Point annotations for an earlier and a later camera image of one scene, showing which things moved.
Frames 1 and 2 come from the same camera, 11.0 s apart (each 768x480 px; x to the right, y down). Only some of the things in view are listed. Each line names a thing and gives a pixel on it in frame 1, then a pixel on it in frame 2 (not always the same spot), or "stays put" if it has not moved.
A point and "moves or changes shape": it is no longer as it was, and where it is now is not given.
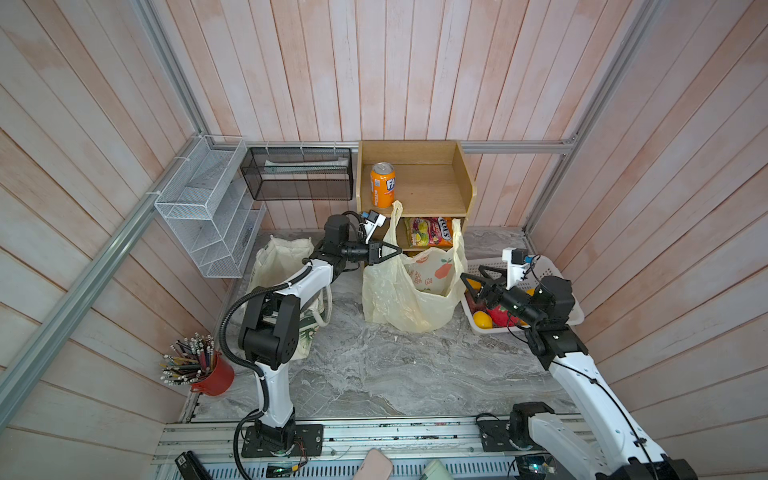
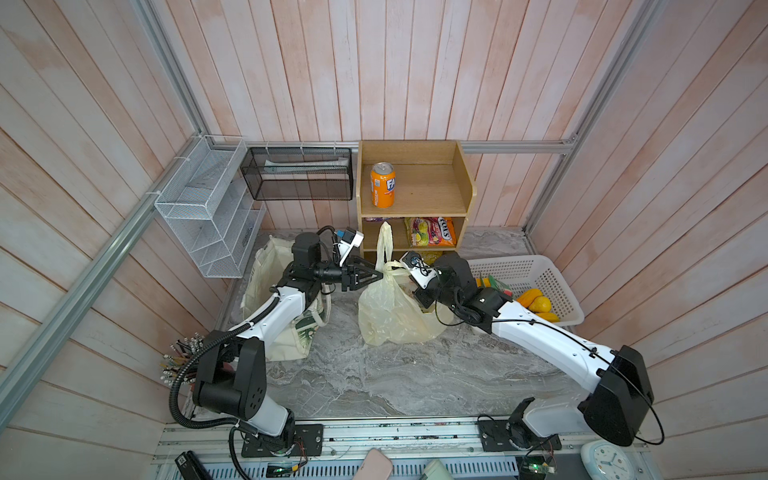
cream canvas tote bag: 275,263 stays put
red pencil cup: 194,362 stays put
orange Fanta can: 383,184 stays put
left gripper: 374,252 to 350,279
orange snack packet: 446,230 stays put
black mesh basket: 299,173 stays put
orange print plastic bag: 418,291 moves or changes shape
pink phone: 375,466 stays put
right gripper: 486,288 to 421,297
